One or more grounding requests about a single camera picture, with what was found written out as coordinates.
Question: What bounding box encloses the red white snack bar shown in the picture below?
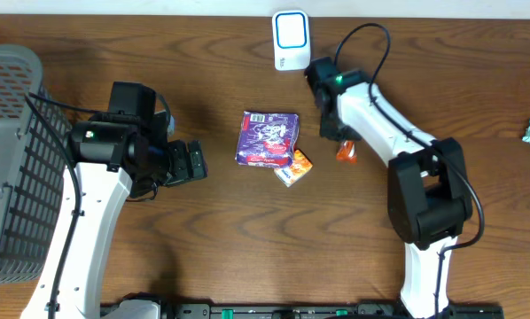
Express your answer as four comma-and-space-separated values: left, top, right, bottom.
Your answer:
336, 140, 357, 164

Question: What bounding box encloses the small orange box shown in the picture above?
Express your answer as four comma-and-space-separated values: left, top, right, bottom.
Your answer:
274, 150, 313, 187

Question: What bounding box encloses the purple snack bag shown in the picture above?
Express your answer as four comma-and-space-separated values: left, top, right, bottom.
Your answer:
235, 111, 300, 169

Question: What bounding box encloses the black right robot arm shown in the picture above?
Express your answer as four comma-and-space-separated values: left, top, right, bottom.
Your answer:
304, 57, 472, 318

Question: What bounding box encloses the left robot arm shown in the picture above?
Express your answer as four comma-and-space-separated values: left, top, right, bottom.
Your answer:
21, 82, 207, 318

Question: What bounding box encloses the white barcode scanner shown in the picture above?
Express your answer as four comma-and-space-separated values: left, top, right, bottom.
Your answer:
271, 10, 311, 71

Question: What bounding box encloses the grey plastic mesh basket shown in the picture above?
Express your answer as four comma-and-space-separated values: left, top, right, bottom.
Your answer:
0, 44, 72, 284

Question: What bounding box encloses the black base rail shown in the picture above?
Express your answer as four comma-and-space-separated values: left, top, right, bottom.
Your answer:
99, 302, 505, 319

